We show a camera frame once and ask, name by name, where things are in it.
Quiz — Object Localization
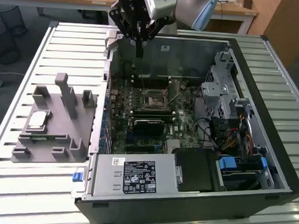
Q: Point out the orange wire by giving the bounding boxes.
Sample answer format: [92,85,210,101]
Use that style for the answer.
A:
[244,133,254,157]

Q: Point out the black hard disk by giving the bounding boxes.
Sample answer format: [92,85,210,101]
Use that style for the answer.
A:
[220,168,263,192]

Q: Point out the white floor cable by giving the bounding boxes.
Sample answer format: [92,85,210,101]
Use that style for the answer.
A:
[0,71,27,76]

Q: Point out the metal socket cover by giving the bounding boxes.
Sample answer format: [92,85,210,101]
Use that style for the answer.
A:
[166,79,181,106]

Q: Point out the blue case latch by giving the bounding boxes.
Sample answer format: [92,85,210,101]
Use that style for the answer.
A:
[71,171,84,183]

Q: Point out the silver topped CPU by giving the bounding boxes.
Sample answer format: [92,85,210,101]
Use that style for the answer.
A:
[25,109,52,134]

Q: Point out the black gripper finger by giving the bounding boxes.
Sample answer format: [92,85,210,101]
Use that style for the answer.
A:
[106,2,142,58]
[139,16,169,59]

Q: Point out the black wire mesh bin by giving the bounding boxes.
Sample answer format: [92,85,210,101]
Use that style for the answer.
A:
[0,21,22,66]
[0,5,29,37]

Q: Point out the CPU socket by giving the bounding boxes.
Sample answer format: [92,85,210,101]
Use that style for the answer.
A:
[139,87,173,113]

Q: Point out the black RAM slot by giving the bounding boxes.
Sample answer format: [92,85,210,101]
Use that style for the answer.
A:
[131,78,172,84]
[131,117,177,123]
[131,110,177,115]
[131,81,172,86]
[131,113,177,118]
[131,83,172,90]
[131,75,172,81]
[131,115,177,120]

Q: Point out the red wire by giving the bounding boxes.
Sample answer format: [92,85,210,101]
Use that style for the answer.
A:
[226,128,240,146]

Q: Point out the silver chipset heat sink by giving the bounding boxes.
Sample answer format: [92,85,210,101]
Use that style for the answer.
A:
[166,139,181,154]

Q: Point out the silver power supply unit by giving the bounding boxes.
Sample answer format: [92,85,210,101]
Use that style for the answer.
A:
[82,149,182,201]

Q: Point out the green motherboard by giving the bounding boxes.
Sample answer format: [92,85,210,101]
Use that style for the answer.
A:
[105,74,218,160]

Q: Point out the grey case handle bracket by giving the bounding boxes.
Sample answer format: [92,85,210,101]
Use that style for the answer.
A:
[103,30,120,59]

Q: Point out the wooden cabinet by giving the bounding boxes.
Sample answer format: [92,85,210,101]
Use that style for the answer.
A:
[245,0,299,69]

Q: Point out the blue disk carrier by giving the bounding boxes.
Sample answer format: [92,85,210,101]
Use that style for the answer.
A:
[217,156,238,178]

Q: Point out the small black graphics card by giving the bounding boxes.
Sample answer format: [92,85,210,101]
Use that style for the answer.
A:
[131,117,166,138]

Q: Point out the blue plastic drive clip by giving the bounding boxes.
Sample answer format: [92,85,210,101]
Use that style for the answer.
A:
[259,156,268,171]

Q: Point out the black expansion slot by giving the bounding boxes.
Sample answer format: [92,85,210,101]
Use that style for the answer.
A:
[124,144,163,154]

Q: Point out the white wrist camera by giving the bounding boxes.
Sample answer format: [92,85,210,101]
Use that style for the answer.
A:
[142,0,178,21]

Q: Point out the black wire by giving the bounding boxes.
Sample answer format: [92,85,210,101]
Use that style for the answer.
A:
[190,86,222,152]

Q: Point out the yellow wire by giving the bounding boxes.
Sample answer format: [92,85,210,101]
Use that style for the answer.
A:
[221,138,238,154]

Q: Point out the metal drive cage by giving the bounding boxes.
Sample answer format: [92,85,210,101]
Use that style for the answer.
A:
[198,50,257,127]

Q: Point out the black PC case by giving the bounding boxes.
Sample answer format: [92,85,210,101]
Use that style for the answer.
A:
[69,27,299,224]

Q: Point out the grey parts rack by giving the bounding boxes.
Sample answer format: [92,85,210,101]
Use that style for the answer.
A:
[10,70,100,167]

